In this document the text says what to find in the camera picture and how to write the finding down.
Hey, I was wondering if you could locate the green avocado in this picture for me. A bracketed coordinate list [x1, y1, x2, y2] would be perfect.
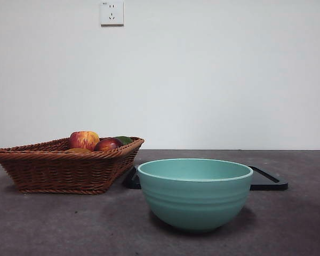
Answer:
[114, 135, 133, 146]

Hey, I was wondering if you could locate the teal ribbed bowl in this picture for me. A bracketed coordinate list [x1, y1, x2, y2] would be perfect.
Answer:
[137, 158, 254, 232]

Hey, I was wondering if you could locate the white wall socket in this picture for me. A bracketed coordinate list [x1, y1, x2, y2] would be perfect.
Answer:
[100, 1, 124, 27]

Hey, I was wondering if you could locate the red yellow apple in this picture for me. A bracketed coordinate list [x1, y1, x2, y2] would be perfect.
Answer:
[68, 130, 100, 151]

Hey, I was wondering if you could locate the brown wicker basket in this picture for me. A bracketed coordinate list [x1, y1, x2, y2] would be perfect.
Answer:
[0, 136, 145, 195]

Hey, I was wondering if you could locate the dark red apple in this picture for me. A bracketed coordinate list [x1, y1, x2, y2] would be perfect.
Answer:
[93, 137, 123, 152]

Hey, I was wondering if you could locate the dark teal rectangular tray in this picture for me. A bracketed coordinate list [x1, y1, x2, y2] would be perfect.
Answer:
[122, 164, 289, 191]

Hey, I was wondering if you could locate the brownish yellow round fruit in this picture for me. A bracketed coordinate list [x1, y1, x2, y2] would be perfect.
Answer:
[63, 148, 93, 154]

